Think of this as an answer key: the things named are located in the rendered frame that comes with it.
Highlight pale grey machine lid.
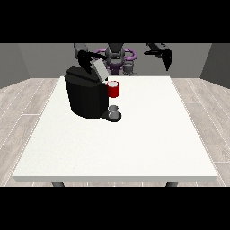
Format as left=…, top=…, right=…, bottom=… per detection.
left=91, top=59, right=110, bottom=82

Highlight red pod holder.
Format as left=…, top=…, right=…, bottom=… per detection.
left=106, top=80, right=121, bottom=99

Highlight small grey cup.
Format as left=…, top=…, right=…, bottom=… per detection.
left=108, top=104, right=121, bottom=120

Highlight black coffee machine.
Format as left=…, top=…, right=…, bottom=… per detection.
left=64, top=66, right=122, bottom=123

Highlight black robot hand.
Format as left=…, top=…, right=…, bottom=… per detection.
left=143, top=49, right=174, bottom=72
left=76, top=49, right=108, bottom=75

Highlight grey trunk with purple rings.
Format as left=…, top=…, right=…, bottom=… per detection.
left=94, top=43, right=139, bottom=76

